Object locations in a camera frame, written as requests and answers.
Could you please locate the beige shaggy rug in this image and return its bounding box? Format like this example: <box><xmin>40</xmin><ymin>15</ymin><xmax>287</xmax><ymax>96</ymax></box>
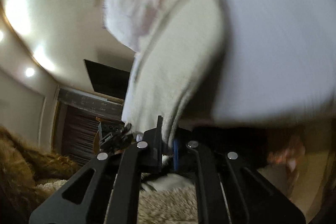
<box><xmin>34</xmin><ymin>177</ymin><xmax>200</xmax><ymax>224</ymax></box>

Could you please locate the brown fluffy blanket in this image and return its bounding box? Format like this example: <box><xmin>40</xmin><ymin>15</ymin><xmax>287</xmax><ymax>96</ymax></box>
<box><xmin>1</xmin><ymin>127</ymin><xmax>80</xmax><ymax>223</ymax></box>

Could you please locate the dark window opening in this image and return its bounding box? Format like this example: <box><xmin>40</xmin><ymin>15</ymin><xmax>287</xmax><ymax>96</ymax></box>
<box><xmin>84</xmin><ymin>59</ymin><xmax>130</xmax><ymax>100</ymax></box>

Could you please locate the lavender bed sheet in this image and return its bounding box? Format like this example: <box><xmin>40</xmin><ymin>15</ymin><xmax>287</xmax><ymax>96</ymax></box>
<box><xmin>211</xmin><ymin>0</ymin><xmax>335</xmax><ymax>123</ymax></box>

